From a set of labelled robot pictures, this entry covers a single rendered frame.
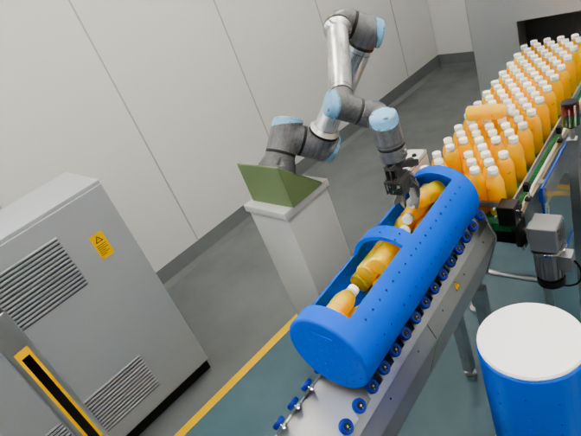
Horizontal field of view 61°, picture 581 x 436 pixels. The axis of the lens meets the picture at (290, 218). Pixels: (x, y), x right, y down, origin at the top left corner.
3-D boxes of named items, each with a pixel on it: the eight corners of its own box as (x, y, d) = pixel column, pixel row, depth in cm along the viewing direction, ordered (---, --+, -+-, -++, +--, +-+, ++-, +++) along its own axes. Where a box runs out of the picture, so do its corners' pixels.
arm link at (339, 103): (328, -5, 204) (331, 97, 161) (356, 4, 206) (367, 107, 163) (319, 21, 212) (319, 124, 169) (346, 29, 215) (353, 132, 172)
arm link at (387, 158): (386, 140, 170) (411, 139, 164) (389, 152, 173) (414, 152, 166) (373, 153, 165) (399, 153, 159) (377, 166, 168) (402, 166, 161)
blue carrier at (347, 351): (300, 368, 166) (278, 308, 150) (414, 216, 216) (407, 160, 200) (375, 402, 149) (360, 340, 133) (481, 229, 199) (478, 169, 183)
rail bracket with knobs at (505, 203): (494, 227, 202) (490, 207, 197) (500, 217, 206) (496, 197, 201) (520, 230, 196) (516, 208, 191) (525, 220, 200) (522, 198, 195)
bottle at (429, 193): (427, 195, 196) (404, 208, 183) (429, 178, 193) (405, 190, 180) (444, 200, 191) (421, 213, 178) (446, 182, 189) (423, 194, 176)
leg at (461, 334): (462, 375, 256) (438, 284, 226) (467, 367, 259) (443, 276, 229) (474, 379, 252) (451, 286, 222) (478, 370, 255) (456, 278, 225)
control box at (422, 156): (393, 189, 236) (387, 169, 231) (411, 166, 247) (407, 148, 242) (412, 189, 229) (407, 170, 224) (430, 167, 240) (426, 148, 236)
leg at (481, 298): (490, 383, 246) (469, 290, 216) (494, 375, 250) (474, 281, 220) (502, 387, 243) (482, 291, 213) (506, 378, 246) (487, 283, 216)
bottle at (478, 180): (473, 214, 213) (466, 178, 204) (472, 206, 219) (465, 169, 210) (491, 212, 210) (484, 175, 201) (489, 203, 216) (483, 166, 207)
